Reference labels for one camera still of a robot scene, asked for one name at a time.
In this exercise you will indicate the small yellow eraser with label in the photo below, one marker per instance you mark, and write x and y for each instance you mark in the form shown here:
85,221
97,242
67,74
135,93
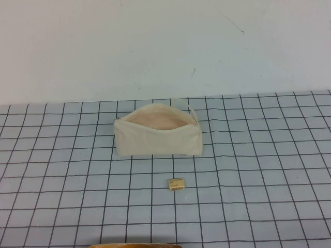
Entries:
175,184

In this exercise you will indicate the orange-brown rounded object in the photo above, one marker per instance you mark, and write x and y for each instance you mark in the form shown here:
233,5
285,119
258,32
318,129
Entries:
134,245

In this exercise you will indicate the blue grid tablecloth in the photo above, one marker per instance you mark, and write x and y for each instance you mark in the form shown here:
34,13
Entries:
77,180

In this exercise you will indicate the cream fabric pencil case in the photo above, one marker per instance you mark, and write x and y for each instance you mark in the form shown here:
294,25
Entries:
152,142

